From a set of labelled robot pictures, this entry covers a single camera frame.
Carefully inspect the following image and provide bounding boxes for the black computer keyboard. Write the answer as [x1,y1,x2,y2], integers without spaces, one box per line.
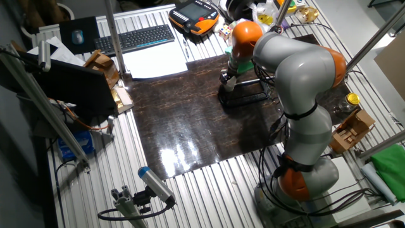
[93,24,176,58]

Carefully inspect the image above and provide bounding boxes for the black metal C-clamp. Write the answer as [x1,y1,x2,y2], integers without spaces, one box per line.
[217,77,273,108]

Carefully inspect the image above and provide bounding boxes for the orange cable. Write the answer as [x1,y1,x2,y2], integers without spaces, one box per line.
[47,97,111,132]

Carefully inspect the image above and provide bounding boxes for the small open brown cardboard box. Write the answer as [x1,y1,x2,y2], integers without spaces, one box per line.
[82,49,121,91]

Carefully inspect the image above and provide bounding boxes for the loose white paper pile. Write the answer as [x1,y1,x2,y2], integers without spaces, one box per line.
[27,35,87,67]

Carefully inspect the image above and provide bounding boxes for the green printed camera mount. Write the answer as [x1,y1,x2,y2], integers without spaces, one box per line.
[224,46,255,75]

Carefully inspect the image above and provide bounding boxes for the pale rolled sheet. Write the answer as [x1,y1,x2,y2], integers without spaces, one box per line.
[360,161,398,206]

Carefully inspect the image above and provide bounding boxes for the black laptop screen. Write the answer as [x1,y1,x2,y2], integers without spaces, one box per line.
[17,50,118,118]

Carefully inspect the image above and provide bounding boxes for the plain silver depth camera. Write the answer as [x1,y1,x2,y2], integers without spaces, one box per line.
[37,40,52,73]

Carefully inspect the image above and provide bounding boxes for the black round spool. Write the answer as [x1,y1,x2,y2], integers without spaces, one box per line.
[225,0,254,22]

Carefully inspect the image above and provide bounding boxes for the brown cardboard panel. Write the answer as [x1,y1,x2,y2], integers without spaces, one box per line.
[373,31,405,102]

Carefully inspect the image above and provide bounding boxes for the short aluminium profile stub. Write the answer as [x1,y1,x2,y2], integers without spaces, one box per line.
[110,185,149,228]

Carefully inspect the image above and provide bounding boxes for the Rubik's cube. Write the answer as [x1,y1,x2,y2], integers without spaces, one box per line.
[218,24,232,41]

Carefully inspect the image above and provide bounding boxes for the white flat board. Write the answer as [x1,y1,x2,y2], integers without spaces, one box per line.
[325,156,371,224]

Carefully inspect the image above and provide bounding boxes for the black mouse pad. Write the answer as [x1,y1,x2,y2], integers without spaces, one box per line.
[59,16,101,56]

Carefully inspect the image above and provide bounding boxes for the black camera cable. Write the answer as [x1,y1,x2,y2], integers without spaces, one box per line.
[97,198,176,222]

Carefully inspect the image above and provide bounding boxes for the gold foil box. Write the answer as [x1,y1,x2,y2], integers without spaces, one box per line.
[109,85,135,115]

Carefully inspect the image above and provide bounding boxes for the cardboard box with inserts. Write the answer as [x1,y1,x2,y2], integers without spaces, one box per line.
[328,108,377,155]

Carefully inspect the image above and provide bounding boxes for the large white paper sheet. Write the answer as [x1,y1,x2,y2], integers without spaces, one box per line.
[121,40,189,80]

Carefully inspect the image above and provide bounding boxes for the grey computer mouse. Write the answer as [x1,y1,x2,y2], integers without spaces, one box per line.
[71,29,85,46]

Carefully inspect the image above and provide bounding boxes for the dark marble pattern mat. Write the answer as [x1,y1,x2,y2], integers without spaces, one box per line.
[128,34,361,181]

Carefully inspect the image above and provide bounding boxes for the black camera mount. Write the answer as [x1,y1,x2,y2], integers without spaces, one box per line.
[132,186,153,214]

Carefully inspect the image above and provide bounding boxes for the green cloth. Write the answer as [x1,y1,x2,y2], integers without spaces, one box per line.
[370,143,405,203]

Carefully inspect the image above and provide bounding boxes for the yellow green button box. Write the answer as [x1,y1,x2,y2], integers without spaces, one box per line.
[273,0,299,15]

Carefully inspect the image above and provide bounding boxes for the tall aluminium frame post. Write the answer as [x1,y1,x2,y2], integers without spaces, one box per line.
[104,0,127,76]

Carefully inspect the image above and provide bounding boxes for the orange black teach pendant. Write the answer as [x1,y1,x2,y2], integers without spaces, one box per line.
[168,0,220,36]

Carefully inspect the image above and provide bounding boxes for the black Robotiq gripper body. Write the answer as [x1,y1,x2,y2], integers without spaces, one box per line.
[220,68,238,84]

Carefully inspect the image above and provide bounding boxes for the silver camera with blue cap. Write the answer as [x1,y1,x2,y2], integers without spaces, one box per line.
[137,166,177,205]

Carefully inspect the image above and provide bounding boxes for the diagonal aluminium frame bar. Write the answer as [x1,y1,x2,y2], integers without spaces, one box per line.
[346,2,405,73]

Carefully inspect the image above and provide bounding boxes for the blue tissue pack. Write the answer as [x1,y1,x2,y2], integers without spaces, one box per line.
[57,130,96,161]

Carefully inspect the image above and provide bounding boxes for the slim metal stand post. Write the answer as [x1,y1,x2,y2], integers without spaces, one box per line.
[272,0,292,33]

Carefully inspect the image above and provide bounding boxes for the glass jar with yellow lid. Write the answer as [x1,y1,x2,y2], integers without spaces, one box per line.
[337,92,361,114]

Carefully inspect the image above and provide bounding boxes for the long slanted aluminium frame bar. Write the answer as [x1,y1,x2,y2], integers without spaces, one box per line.
[0,44,92,174]

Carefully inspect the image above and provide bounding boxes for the clear plastic bag yellow contents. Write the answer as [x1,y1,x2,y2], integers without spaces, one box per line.
[251,1,279,29]

